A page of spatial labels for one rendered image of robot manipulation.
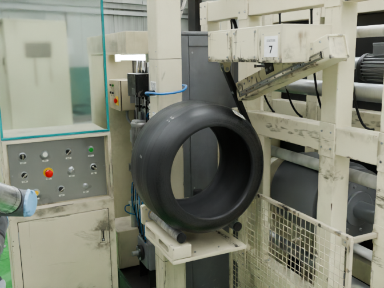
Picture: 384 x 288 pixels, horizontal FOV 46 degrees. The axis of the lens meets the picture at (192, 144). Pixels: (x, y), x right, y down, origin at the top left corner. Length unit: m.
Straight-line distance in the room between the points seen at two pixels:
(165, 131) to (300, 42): 0.63
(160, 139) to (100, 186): 0.84
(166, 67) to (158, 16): 0.24
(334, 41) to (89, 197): 1.53
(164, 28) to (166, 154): 0.67
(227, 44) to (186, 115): 0.44
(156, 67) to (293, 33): 0.72
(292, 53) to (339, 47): 0.17
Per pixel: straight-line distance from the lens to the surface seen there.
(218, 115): 1.91
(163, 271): 2.47
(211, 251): 2.11
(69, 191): 2.57
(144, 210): 2.27
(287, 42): 1.80
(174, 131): 1.84
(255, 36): 1.93
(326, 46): 1.80
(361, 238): 1.89
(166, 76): 2.22
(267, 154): 2.49
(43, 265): 2.63
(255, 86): 2.17
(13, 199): 1.54
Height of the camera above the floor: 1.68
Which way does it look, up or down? 11 degrees down
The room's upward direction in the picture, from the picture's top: 1 degrees counter-clockwise
